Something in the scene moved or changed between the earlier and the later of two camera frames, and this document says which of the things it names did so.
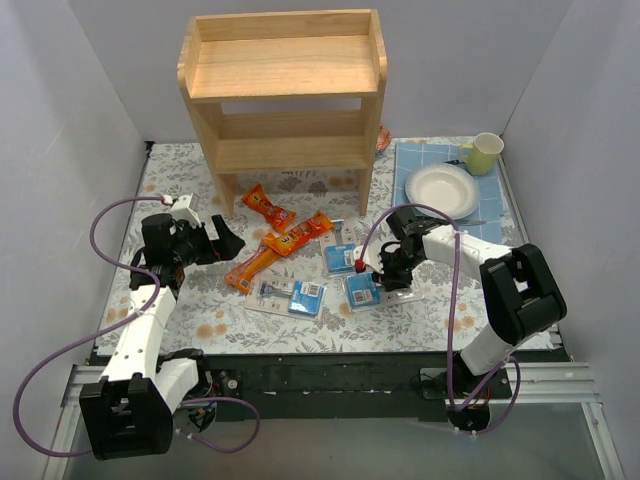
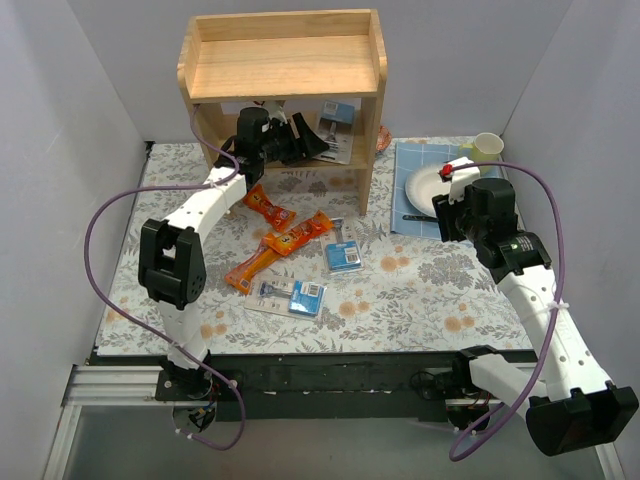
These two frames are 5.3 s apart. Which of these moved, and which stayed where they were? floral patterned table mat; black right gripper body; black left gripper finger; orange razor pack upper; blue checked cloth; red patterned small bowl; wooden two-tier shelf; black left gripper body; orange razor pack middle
Moved: black right gripper body; black left gripper finger; black left gripper body
Stayed: orange razor pack middle; blue checked cloth; wooden two-tier shelf; red patterned small bowl; floral patterned table mat; orange razor pack upper
